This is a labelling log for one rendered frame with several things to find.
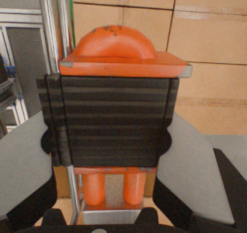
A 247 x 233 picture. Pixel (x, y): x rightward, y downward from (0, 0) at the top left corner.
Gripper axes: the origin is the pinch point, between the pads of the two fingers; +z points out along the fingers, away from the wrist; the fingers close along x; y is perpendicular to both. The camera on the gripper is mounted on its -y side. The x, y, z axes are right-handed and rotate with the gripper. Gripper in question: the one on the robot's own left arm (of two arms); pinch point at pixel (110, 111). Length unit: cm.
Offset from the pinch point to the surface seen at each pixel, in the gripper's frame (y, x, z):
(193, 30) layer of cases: -4, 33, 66
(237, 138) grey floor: 93, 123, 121
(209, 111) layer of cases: 34, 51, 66
